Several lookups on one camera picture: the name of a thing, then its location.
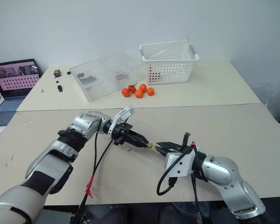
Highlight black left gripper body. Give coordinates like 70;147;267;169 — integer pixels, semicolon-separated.
112;123;137;147

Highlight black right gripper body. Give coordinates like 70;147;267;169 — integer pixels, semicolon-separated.
171;142;193;155

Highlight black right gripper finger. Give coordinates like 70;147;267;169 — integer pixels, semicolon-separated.
156;141;182;152
154;146;175;162

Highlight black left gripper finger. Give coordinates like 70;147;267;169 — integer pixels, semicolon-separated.
130;131;150;144
127;139;148;149

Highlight grey metal part in box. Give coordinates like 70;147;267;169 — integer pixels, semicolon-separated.
116;71;129;81

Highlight clear plastic compartment box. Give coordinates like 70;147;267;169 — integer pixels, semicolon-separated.
69;51;142;103

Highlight red item inside basket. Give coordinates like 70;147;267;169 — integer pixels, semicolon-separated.
148;66;162;83

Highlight black parts in box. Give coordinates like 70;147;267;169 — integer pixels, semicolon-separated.
76;72;99;84

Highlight white perforated plastic basket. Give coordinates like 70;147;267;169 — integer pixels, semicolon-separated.
139;36;200;85

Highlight clear plastic bag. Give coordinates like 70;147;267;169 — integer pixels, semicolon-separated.
253;78;280;122

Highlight open grey laptop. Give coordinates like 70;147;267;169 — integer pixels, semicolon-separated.
0;58;42;128

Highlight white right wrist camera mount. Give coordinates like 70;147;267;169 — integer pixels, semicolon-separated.
165;146;195;178

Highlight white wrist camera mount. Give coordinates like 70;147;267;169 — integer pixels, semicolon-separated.
165;146;195;178
108;105;135;140

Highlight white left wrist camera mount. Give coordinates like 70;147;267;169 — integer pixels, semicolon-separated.
108;105;135;140

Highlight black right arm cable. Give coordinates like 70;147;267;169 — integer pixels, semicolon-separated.
156;132;210;224

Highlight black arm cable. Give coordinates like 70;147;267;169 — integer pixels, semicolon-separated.
156;132;210;224
71;132;115;224

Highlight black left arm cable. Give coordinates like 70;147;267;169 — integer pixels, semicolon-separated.
71;132;115;224

